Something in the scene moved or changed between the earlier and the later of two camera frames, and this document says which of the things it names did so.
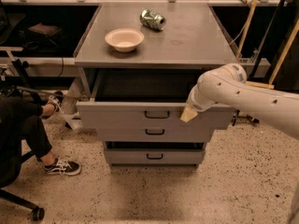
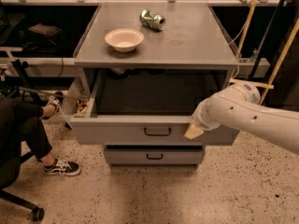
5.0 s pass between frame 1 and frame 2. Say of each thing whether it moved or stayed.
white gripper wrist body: moved
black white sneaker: stayed
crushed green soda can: stayed
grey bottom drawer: stayed
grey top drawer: moved
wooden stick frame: stayed
